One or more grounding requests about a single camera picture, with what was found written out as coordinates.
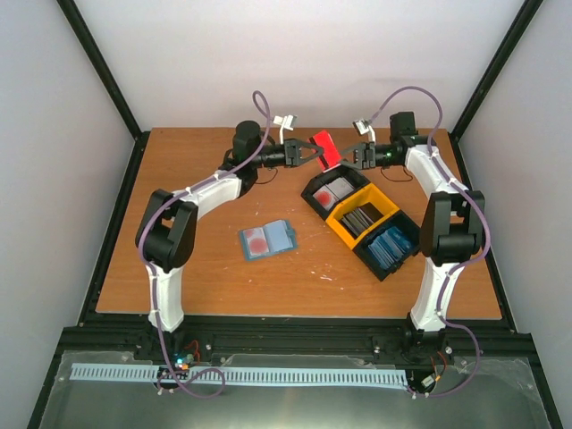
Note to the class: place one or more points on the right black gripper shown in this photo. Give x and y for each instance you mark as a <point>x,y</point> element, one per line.
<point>363,155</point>

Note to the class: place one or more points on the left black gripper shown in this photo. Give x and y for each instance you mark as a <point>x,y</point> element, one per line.
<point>292,147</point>

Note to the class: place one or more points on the blue card holder wallet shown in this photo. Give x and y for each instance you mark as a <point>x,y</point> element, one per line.
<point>280,235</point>

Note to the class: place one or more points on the red white credit card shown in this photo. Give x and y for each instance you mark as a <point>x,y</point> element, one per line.
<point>255,242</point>

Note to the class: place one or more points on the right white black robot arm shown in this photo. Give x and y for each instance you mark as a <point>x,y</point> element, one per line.
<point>453,232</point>

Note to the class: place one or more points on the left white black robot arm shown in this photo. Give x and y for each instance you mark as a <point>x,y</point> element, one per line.
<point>166,236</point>

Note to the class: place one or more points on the black bin with red cards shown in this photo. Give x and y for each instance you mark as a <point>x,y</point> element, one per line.
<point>358,180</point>

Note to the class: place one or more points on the white card stack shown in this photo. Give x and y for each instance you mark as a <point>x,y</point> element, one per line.
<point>341,187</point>

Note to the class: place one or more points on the dark card stack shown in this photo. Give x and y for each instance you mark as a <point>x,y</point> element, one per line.
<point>361,218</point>

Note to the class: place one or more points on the yellow bin with dark cards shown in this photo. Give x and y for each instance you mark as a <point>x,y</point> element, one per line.
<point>370,193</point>

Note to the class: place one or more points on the black bin with blue cards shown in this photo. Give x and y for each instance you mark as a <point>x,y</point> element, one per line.
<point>403,222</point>

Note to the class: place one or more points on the blue card stack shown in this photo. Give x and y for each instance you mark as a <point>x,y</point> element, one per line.
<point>390,247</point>

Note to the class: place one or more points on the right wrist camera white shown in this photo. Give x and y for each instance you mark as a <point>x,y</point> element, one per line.
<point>364,127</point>

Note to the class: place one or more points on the right black frame post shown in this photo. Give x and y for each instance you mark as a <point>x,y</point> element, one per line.
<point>513,35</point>

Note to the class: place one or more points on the black frame post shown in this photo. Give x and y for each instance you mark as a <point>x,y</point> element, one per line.
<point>82,33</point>
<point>513,35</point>

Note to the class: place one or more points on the left black frame post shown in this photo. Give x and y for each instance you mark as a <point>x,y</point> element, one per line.
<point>82,33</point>

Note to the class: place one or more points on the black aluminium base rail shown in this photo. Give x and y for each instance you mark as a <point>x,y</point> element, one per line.
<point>381,342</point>

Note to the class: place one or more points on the light blue slotted cable duct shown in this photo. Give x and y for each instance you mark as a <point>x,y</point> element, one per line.
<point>249,376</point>

